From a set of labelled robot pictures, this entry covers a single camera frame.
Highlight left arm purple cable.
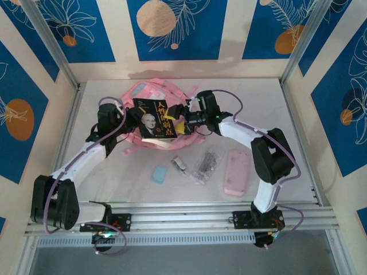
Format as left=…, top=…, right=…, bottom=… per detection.
left=42, top=96, right=128, bottom=256

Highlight pink pencil case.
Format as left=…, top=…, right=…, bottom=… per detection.
left=223, top=150, right=251, bottom=197

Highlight grey slotted cable duct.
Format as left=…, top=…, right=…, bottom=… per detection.
left=36, top=231, right=256, bottom=249

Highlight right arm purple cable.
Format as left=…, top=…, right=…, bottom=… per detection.
left=212, top=89, right=305, bottom=250

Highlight black book with portrait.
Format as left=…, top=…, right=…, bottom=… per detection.
left=132, top=97, right=178, bottom=150

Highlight pink student backpack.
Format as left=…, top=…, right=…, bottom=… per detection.
left=119, top=77, right=207, bottom=157

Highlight aluminium frame cross rails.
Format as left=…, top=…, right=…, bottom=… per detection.
left=24, top=202, right=341, bottom=237

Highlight black controller board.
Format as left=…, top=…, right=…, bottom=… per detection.
left=253, top=230, right=283, bottom=249
left=91, top=231, right=117, bottom=245

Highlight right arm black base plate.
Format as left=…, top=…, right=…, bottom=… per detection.
left=233, top=210, right=285, bottom=230

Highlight clear bag of dark clips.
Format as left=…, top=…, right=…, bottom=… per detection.
left=191, top=148, right=223, bottom=186

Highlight light blue eraser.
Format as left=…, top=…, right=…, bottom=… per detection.
left=151, top=165, right=169, bottom=184

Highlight small black white gadget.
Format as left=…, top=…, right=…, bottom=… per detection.
left=171, top=155, right=189, bottom=176

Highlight aluminium frame side rail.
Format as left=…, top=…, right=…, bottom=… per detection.
left=280, top=81, right=326, bottom=206
left=40, top=82, right=87, bottom=213

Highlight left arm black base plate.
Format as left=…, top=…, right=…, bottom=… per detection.
left=79, top=213, right=132, bottom=233

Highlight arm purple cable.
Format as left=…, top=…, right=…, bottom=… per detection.
left=42, top=96, right=128, bottom=256
left=212, top=89, right=305, bottom=250

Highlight aluminium frame corner post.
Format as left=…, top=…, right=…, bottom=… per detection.
left=280, top=0, right=330, bottom=87
left=21, top=0, right=80, bottom=90

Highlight aluminium frame leg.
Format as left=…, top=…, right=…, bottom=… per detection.
left=13, top=234, right=40, bottom=275
left=325, top=229, right=355, bottom=275

